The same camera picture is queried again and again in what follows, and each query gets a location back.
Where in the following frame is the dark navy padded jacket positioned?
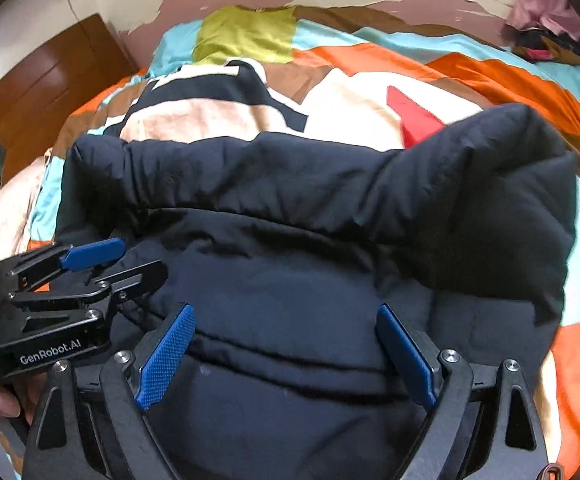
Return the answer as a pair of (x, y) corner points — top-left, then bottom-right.
(56, 104), (577, 479)

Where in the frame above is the pile of dark clothes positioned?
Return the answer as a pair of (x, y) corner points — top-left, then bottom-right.
(512, 28), (580, 66)

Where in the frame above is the brown wooden headboard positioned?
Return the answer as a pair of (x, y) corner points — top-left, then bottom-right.
(0, 14), (136, 181)

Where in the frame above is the colourful patchwork bed sheet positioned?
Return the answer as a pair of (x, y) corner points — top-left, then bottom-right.
(0, 6), (580, 479)

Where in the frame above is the pink curtain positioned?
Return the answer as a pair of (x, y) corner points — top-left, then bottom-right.
(506, 0), (580, 43)

